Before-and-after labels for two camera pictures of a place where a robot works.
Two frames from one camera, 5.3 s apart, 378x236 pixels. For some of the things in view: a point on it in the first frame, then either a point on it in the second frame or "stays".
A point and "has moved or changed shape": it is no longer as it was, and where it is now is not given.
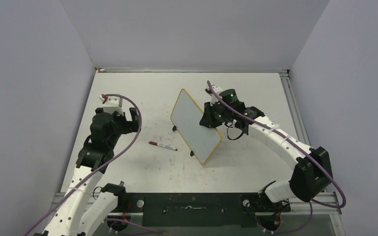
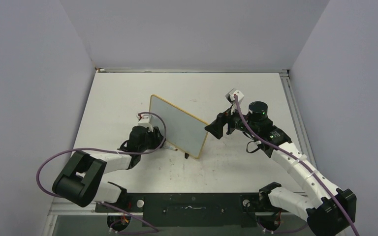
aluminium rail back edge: (143, 70) stays
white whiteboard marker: (162, 145) stays
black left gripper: (129, 126) to (157, 137)
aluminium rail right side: (295, 107) stays
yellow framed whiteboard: (186, 114) has moved or changed shape
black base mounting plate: (199, 209) stays
